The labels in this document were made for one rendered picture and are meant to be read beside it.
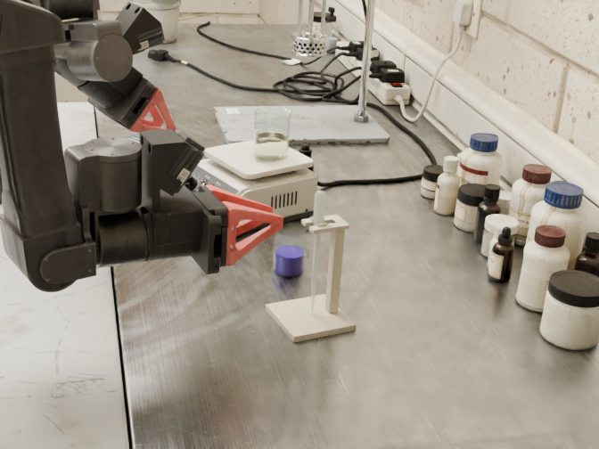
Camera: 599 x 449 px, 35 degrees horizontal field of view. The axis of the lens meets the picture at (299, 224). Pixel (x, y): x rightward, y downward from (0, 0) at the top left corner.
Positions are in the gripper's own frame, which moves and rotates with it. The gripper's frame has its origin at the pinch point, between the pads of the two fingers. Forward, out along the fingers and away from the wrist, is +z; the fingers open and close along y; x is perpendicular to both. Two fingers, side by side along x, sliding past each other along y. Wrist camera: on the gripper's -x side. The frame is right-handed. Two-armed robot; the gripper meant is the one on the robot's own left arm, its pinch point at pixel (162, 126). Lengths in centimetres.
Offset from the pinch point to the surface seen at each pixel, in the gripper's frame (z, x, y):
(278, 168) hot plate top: 12.2, -4.3, -11.2
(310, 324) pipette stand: 7.2, 10.6, -37.4
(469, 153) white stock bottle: 33.8, -23.1, -20.1
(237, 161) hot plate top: 9.4, -1.9, -6.3
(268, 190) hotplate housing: 12.5, -1.0, -11.8
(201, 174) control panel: 8.4, 2.3, -2.3
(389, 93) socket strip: 57, -35, 26
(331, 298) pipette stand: 8.6, 6.8, -36.5
